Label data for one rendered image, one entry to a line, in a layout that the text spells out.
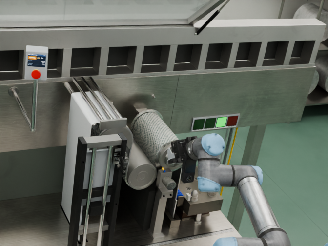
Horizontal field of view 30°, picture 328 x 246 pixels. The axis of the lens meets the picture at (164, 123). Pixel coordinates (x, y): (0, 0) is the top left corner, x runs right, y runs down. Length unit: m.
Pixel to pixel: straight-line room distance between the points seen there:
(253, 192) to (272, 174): 2.88
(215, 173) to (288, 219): 2.41
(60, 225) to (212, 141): 0.81
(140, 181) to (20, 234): 0.51
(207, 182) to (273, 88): 1.01
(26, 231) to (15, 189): 0.22
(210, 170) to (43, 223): 0.81
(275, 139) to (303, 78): 2.39
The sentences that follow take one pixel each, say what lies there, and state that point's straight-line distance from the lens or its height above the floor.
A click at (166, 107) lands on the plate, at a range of 2.67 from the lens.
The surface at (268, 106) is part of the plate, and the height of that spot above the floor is 1.24.
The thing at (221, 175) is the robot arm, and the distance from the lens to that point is 2.05.
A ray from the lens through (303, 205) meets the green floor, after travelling 4.63.
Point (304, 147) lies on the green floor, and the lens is 5.38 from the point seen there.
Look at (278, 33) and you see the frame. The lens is 2.82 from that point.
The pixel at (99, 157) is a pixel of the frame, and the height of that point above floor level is 1.36.
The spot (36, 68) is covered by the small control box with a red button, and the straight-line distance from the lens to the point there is 2.01.
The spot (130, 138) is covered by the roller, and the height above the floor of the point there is 1.35.
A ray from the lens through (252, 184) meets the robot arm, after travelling 2.02.
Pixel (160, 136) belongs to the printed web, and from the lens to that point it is 2.40.
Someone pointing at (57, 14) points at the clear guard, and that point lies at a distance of 2.27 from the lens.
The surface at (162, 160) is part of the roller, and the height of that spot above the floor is 1.25.
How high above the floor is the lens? 2.50
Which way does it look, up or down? 28 degrees down
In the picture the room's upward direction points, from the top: 10 degrees clockwise
